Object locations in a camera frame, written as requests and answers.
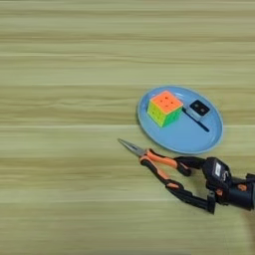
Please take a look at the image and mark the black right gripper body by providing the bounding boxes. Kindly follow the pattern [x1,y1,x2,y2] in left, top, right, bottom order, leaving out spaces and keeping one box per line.
[216,172,255,212]

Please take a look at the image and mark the blue round plate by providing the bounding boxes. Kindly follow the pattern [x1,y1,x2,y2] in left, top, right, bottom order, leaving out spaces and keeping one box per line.
[136,86,224,155]

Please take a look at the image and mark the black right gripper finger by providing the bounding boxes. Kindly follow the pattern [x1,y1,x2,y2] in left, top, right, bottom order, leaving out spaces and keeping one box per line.
[174,187,217,215]
[172,154,207,171]

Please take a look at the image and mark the black box with white label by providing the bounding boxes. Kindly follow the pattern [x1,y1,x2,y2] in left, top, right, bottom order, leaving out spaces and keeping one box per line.
[202,157,233,192]

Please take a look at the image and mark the colourful puzzle cube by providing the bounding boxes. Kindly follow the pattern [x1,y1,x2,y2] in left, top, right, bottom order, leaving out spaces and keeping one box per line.
[146,90,184,128]

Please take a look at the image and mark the orange and black long-nose pliers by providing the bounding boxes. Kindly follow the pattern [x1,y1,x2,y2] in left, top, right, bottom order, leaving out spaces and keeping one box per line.
[118,137,193,200]

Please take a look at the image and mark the thin black stick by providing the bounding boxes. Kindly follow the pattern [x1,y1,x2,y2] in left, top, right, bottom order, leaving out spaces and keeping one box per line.
[181,108,211,133]

